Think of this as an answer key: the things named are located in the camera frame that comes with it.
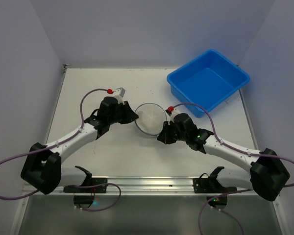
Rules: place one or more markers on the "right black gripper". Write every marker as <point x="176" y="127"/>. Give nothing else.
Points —
<point x="170" y="133"/>

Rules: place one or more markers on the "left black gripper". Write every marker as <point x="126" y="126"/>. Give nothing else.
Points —
<point x="123" y="111"/>

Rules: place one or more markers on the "white mesh laundry bag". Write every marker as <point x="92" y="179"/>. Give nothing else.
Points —
<point x="151" y="118"/>

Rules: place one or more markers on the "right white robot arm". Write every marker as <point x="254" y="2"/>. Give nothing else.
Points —
<point x="259" y="171"/>

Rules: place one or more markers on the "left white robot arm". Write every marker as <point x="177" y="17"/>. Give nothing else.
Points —
<point x="43" y="166"/>

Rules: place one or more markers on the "blue plastic tub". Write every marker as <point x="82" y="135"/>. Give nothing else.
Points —
<point x="207" y="80"/>

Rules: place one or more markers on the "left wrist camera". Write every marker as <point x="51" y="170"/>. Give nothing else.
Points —
<point x="119" y="94"/>

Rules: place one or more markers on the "aluminium mounting rail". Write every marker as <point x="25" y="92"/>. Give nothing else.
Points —
<point x="159" y="185"/>

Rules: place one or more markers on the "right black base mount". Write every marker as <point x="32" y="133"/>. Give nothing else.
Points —
<point x="208" y="184"/>

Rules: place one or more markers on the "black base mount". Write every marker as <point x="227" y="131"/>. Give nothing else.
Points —
<point x="83" y="182"/>
<point x="208" y="184"/>

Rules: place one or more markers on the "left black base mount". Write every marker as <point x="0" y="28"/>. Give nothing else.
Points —
<point x="83" y="182"/>

